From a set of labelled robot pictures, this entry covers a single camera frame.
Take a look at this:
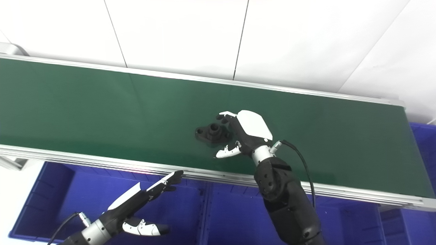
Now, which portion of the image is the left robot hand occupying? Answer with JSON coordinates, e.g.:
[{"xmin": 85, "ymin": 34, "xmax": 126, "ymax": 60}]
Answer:
[{"xmin": 100, "ymin": 170, "xmax": 184, "ymax": 237}]

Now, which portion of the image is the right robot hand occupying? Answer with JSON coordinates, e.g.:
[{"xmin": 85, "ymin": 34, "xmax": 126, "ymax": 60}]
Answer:
[{"xmin": 216, "ymin": 110, "xmax": 274, "ymax": 159}]

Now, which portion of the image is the black flanged machine part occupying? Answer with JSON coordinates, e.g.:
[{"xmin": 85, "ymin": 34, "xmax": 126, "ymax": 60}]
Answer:
[{"xmin": 195, "ymin": 123, "xmax": 233, "ymax": 144}]

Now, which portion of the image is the blue plastic bin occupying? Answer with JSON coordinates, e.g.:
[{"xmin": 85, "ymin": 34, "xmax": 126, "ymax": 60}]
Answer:
[
  {"xmin": 204, "ymin": 182, "xmax": 387, "ymax": 245},
  {"xmin": 9, "ymin": 161, "xmax": 209, "ymax": 245},
  {"xmin": 377, "ymin": 203, "xmax": 436, "ymax": 245},
  {"xmin": 408, "ymin": 122, "xmax": 436, "ymax": 198}
]

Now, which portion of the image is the green conveyor belt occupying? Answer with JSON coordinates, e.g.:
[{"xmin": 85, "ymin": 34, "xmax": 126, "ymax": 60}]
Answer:
[{"xmin": 0, "ymin": 58, "xmax": 435, "ymax": 199}]

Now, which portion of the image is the grey conveyor end cover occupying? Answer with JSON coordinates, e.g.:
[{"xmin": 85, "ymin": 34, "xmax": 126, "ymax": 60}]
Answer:
[{"xmin": 0, "ymin": 42, "xmax": 28, "ymax": 57}]

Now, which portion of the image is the aluminium conveyor side rail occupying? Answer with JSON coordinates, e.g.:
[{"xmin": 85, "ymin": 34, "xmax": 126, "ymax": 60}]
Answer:
[
  {"xmin": 0, "ymin": 52, "xmax": 406, "ymax": 108},
  {"xmin": 0, "ymin": 144, "xmax": 436, "ymax": 210}
]

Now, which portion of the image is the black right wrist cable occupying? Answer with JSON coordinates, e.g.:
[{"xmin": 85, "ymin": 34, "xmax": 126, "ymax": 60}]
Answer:
[{"xmin": 270, "ymin": 139, "xmax": 316, "ymax": 209}]

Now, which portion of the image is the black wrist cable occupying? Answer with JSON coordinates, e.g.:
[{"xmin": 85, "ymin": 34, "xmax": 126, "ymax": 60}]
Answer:
[
  {"xmin": 47, "ymin": 212, "xmax": 92, "ymax": 245},
  {"xmin": 270, "ymin": 139, "xmax": 316, "ymax": 209}
]

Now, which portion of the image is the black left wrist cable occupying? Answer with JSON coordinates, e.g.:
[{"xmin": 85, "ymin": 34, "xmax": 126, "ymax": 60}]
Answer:
[{"xmin": 47, "ymin": 212, "xmax": 92, "ymax": 245}]

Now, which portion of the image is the aluminium conveyor support bracket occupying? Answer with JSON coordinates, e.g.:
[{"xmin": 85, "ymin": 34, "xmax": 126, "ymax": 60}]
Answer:
[{"xmin": 0, "ymin": 156, "xmax": 28, "ymax": 171}]

